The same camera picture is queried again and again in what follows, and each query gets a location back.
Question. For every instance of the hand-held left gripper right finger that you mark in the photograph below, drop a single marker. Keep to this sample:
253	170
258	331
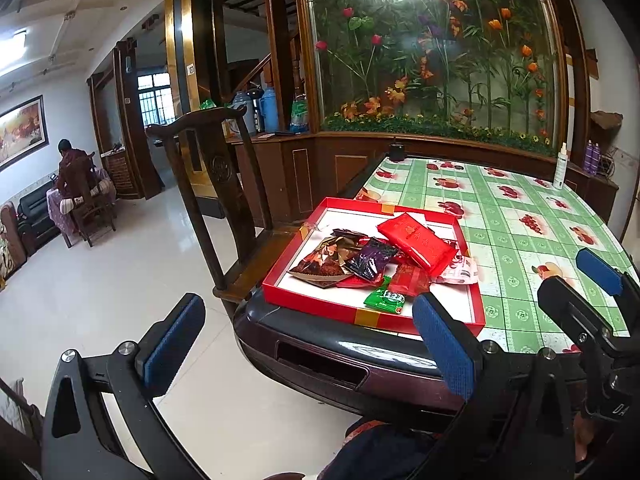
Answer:
445	350

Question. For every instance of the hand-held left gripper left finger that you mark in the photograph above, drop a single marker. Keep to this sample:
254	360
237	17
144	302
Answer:
172	340

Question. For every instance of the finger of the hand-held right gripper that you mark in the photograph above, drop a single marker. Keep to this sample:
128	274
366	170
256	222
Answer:
597	270
565	300

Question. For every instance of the green snack packet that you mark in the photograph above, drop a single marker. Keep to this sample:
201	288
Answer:
384	301

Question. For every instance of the red flower print snack packet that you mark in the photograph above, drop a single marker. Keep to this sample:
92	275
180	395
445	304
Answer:
410	280

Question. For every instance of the pink white snack packet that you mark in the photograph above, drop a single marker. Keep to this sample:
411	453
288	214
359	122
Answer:
457	272

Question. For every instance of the long red snack packet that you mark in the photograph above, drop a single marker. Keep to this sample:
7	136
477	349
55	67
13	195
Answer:
417	242

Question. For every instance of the small plain red snack packet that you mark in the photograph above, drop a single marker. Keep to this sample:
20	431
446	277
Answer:
355	283

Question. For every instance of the purple snack packet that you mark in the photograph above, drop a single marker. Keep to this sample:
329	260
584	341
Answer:
370	260

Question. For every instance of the red gift box tray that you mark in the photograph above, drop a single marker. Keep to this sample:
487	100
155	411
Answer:
302	291

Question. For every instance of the brown gold snack packet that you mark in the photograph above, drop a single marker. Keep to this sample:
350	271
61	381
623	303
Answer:
322	265

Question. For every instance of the dark brown snack packet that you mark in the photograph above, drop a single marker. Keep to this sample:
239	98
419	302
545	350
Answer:
350	234

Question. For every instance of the green checked fruit tablecloth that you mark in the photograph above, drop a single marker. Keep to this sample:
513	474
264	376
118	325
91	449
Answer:
510	230

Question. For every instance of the white spray bottle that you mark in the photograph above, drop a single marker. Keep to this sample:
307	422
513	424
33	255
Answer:
561	167

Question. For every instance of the purple bottle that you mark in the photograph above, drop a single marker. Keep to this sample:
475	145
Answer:
596	157
588	156

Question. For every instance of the person's dark clothing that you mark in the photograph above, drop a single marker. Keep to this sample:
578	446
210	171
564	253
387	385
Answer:
380	452

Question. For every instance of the dark glossy dining table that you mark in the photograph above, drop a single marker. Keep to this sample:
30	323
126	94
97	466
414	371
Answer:
310	355

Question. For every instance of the dark wooden chair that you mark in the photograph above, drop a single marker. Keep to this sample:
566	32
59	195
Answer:
235	210

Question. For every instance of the small wooden chair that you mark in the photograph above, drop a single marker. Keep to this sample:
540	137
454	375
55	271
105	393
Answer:
95	215

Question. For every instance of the brown rock ornament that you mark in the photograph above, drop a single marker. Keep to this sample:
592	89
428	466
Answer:
607	120

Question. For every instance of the cloth covered side table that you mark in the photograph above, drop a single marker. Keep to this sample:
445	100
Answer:
55	205

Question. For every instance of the black leather sofa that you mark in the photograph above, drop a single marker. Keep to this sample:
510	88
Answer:
35	210

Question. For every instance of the brown armchair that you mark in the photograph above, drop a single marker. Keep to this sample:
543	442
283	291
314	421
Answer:
10	240

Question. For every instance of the small black pot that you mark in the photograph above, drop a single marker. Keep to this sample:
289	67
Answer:
397	152

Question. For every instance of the grey thermos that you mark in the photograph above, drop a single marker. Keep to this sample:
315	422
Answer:
241	112

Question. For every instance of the barred window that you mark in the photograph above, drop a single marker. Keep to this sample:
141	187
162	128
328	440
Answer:
152	100

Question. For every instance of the dark thermos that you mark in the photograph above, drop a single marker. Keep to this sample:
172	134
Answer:
256	112

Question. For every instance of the blue thermos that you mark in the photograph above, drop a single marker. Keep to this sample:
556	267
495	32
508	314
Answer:
271	110

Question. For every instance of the glass flower display panel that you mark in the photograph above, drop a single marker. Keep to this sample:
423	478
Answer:
450	60

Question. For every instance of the yellow wooden pillar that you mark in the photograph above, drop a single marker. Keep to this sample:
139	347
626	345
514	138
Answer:
192	60

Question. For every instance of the ceiling light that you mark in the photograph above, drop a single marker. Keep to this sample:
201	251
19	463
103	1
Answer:
10	52

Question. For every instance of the framed wall painting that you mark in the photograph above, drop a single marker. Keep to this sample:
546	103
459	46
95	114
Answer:
22	130

